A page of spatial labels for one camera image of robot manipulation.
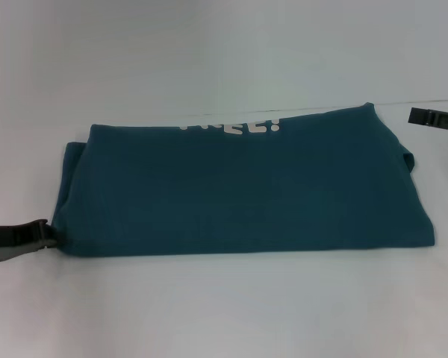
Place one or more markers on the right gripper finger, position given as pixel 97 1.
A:
pixel 433 117

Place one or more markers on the teal blue shirt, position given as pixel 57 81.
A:
pixel 231 186

